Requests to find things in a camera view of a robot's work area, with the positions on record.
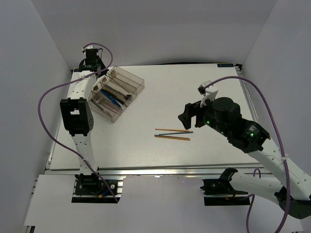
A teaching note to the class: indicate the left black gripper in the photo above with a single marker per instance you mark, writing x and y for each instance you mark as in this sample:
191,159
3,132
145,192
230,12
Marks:
104,69

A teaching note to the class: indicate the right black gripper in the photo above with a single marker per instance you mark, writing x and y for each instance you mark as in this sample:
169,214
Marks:
192,110

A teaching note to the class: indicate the blue knife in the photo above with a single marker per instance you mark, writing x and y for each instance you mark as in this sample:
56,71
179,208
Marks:
113,98

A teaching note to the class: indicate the pink handled fork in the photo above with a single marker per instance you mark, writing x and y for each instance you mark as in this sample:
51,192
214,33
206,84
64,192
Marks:
109,107

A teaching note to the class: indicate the orange black chopstick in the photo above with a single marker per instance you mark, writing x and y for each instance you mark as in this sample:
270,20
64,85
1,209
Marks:
172,130

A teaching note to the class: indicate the grey chopstick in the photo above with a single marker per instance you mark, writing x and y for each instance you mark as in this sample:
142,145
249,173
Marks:
175,133

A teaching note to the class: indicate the black knife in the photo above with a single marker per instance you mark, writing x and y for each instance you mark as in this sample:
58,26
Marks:
123,100

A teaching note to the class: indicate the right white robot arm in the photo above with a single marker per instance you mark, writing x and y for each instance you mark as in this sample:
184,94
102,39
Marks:
224,116

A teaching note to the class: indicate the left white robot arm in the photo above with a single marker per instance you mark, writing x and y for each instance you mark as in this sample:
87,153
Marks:
76,113

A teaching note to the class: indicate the clear compartment organizer tray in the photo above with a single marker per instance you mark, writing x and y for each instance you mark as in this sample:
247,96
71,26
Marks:
135,84

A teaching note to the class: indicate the right blue table sticker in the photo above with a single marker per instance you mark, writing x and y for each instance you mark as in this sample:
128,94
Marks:
223,65

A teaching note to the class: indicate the white front cover board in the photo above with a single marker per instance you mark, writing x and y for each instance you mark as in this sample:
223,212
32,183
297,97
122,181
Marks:
148,205

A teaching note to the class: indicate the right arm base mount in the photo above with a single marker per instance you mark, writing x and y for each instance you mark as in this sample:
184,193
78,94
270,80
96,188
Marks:
219,192

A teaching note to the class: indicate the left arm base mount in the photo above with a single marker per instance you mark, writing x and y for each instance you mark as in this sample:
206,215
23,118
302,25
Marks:
91,189

